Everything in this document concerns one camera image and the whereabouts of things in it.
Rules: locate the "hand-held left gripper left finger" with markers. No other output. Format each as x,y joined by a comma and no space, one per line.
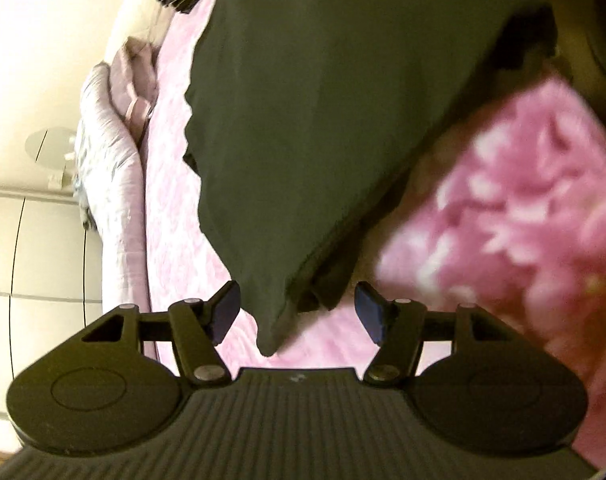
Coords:
225,310

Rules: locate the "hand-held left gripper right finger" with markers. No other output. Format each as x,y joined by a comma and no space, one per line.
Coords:
373,312

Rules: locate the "black garment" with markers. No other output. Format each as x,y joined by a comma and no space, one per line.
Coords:
333,110

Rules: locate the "light pink striped pillow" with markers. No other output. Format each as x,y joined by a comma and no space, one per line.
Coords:
118,185

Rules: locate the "pink floral blanket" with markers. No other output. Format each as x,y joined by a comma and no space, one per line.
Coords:
523,200

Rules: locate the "white wardrobe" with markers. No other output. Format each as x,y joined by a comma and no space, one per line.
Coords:
43,260

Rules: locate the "white round object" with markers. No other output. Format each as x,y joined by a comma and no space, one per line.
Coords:
48,147

